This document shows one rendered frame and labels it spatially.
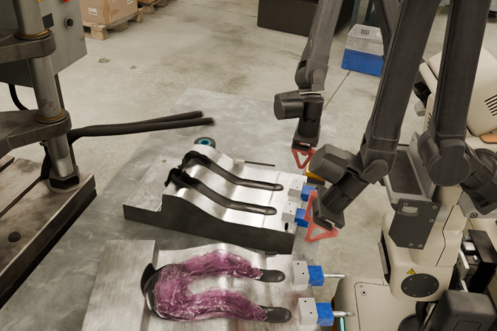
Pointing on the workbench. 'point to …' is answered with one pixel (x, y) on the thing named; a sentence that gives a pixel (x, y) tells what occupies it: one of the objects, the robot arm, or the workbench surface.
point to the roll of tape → (205, 142)
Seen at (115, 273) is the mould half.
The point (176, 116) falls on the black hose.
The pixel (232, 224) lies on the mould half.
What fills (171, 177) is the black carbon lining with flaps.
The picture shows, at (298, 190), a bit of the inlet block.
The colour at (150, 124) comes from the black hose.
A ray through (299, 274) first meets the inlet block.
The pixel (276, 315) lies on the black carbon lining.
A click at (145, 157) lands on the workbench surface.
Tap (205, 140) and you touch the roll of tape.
